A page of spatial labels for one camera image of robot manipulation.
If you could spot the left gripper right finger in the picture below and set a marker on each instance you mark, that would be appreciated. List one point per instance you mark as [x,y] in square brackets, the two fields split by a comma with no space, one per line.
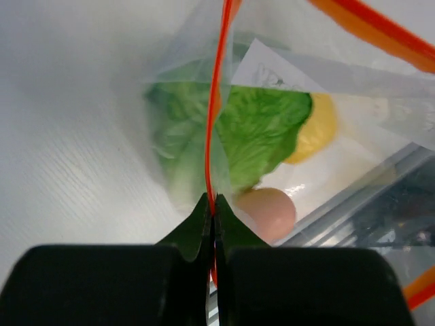
[262,285]

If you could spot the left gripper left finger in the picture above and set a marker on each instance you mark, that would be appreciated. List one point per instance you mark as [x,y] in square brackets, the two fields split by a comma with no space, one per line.
[166,283]

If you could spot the pink egg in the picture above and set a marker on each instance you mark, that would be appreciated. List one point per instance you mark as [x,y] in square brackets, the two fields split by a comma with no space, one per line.
[268,212]

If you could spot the green lettuce head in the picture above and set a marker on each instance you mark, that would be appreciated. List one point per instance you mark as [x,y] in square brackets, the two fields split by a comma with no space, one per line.
[255,132]

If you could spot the yellow lemon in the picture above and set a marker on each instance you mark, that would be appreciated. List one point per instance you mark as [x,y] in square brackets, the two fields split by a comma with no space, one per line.
[318,131]

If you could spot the clear zip top bag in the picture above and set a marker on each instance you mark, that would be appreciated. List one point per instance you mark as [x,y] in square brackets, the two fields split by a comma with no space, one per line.
[373,185]

